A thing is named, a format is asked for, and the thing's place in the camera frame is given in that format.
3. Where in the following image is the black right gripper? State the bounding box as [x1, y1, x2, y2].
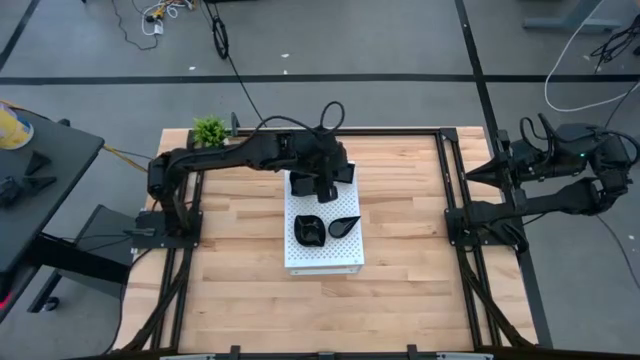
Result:
[465, 130, 544, 216]

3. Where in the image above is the black small square mini plate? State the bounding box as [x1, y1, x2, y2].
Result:
[335, 163, 357, 185]

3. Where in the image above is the black wavy square mini plate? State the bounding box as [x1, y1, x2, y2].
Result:
[288, 170, 318, 198]

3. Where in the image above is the black teardrop mini plate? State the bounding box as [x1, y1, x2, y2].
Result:
[327, 214, 362, 240]

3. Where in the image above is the black leaf-shaped mini plate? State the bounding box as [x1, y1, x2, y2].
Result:
[293, 214, 327, 248]

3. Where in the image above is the white perforated shelf rack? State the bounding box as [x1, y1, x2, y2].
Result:
[283, 159, 365, 276]

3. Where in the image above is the small green potted plant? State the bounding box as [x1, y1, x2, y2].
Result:
[192, 116, 230, 150]

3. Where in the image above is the grey desk leg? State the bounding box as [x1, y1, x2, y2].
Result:
[522, 0, 626, 32]

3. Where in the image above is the black side table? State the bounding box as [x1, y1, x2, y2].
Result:
[0, 107, 132, 321]

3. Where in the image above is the black device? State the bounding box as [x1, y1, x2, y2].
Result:
[0, 149, 59, 210]

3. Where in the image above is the yellow round object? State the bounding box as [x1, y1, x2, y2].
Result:
[0, 102, 35, 151]

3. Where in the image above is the white floor cable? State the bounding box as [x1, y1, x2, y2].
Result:
[543, 0, 640, 114]

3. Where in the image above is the black cable bunch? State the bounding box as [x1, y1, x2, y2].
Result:
[588, 18, 640, 65]

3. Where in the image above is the white and yellow cable bundle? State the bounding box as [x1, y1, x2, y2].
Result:
[141, 0, 195, 37]

